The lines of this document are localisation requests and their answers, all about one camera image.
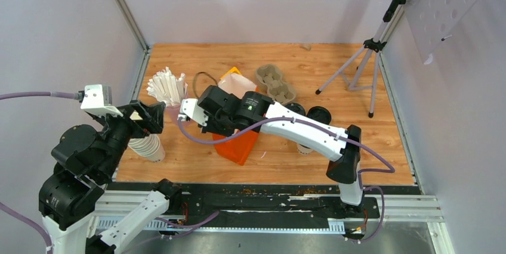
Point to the black plastic cup lid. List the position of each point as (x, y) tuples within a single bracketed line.
[(296, 108)]

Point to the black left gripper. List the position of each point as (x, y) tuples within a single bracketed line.
[(153, 120)]

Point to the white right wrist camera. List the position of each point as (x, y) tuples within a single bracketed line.
[(189, 110)]

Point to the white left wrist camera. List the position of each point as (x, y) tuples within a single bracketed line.
[(97, 100)]

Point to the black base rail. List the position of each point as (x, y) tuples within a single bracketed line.
[(269, 207)]

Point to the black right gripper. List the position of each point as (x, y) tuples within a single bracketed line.
[(210, 127)]

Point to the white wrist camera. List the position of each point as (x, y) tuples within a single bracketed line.
[(97, 100), (189, 110)]

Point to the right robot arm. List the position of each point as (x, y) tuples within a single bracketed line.
[(340, 146)]

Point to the pink cup of straws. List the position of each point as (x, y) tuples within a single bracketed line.
[(169, 88)]

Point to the orange and white paper bag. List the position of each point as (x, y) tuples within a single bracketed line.
[(236, 148)]

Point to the yellow plastic triangle piece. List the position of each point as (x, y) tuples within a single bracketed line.
[(233, 70)]

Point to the stack of black lids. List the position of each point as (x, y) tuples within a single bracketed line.
[(320, 114)]

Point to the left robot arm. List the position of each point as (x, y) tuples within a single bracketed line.
[(86, 160)]

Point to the cardboard cup carrier stack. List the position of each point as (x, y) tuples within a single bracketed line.
[(270, 80)]

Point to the stack of white paper cups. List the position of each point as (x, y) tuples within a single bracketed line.
[(149, 147)]

